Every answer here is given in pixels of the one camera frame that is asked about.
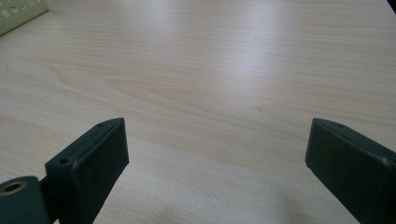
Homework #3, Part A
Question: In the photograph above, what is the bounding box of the yellow perforated plastic basket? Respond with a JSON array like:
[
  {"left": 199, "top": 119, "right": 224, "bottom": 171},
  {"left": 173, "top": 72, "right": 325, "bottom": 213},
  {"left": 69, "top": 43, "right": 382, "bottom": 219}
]
[{"left": 0, "top": 0, "right": 50, "bottom": 36}]

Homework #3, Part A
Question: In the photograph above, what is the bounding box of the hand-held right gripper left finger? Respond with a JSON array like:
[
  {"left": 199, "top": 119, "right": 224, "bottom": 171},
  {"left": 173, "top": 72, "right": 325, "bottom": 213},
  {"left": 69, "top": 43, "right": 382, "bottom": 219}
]
[{"left": 45, "top": 117, "right": 130, "bottom": 224}]

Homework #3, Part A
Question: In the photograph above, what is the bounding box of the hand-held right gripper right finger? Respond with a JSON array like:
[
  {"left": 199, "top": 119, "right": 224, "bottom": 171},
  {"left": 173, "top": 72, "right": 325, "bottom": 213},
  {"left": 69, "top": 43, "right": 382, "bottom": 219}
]
[{"left": 304, "top": 118, "right": 396, "bottom": 224}]

